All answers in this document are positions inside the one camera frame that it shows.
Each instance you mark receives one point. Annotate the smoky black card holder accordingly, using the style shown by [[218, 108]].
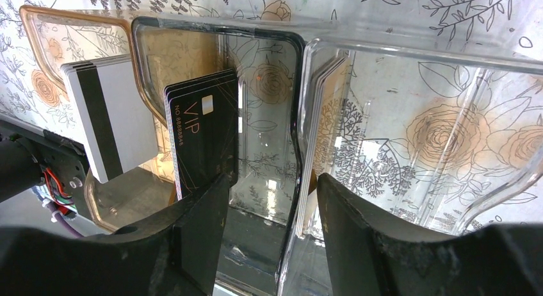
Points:
[[266, 169]]

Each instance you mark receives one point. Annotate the silver magnetic stripe cards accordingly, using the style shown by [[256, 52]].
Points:
[[118, 129]]

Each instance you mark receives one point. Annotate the black VIP cards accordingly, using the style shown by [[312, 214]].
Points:
[[202, 119]]

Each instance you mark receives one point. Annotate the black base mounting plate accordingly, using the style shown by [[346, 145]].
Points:
[[32, 156]]

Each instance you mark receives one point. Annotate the gold magnetic stripe cards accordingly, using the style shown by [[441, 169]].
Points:
[[319, 114]]

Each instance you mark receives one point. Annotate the floral patterned table mat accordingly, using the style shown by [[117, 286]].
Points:
[[28, 95]]

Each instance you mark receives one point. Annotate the clear transparent card holder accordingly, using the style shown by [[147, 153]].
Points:
[[437, 138]]

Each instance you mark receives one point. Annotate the amber transparent card holder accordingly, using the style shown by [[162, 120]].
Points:
[[89, 55]]

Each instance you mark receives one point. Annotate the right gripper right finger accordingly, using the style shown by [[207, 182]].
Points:
[[373, 252]]

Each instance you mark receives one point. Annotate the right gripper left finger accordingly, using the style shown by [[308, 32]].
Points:
[[172, 252]]

